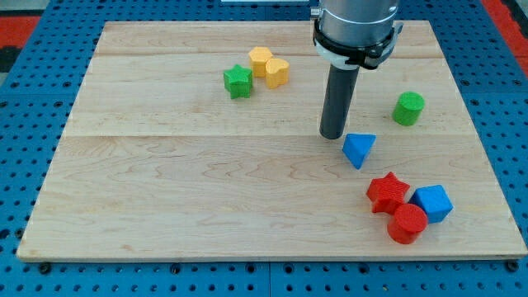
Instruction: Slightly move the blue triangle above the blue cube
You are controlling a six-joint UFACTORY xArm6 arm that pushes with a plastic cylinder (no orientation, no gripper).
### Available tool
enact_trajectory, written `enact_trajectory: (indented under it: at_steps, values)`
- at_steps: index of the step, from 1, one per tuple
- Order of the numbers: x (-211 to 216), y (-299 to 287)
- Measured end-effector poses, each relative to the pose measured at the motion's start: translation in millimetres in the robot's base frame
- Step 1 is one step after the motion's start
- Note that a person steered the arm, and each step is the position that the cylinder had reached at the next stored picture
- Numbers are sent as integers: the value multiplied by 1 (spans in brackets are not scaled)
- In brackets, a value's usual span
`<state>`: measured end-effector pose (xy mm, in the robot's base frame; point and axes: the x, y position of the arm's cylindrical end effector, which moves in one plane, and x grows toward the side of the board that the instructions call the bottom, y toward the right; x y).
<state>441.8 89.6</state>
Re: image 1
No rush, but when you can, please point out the green cylinder block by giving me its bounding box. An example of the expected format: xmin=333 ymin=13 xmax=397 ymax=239
xmin=392 ymin=92 xmax=425 ymax=126

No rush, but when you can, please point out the blue perforated table plate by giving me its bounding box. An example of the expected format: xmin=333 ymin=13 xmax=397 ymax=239
xmin=1 ymin=0 xmax=527 ymax=296

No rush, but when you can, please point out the blue triangle block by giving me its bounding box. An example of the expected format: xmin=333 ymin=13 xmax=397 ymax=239
xmin=342 ymin=134 xmax=377 ymax=170

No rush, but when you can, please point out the yellow heart block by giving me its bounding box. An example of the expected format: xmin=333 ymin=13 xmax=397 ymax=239
xmin=265 ymin=58 xmax=290 ymax=89

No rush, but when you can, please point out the green star block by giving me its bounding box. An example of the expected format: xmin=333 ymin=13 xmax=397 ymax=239
xmin=223 ymin=64 xmax=253 ymax=99

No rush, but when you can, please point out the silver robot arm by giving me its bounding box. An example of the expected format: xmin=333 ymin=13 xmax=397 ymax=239
xmin=313 ymin=0 xmax=403 ymax=70

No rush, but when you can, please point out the yellow hexagon block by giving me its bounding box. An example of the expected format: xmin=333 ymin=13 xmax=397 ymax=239
xmin=248 ymin=46 xmax=273 ymax=78

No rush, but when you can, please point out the red cylinder block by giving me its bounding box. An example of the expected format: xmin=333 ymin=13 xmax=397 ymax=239
xmin=387 ymin=204 xmax=428 ymax=244

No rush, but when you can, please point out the red star block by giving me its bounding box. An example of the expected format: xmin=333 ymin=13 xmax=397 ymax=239
xmin=366 ymin=172 xmax=410 ymax=215

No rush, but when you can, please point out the light wooden board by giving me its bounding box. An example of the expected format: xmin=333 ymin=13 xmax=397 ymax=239
xmin=16 ymin=21 xmax=527 ymax=262

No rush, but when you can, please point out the blue cube block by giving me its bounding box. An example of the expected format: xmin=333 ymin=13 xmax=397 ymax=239
xmin=408 ymin=185 xmax=453 ymax=224

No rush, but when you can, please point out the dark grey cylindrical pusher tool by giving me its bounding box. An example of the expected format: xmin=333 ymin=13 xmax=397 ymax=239
xmin=319 ymin=65 xmax=359 ymax=139

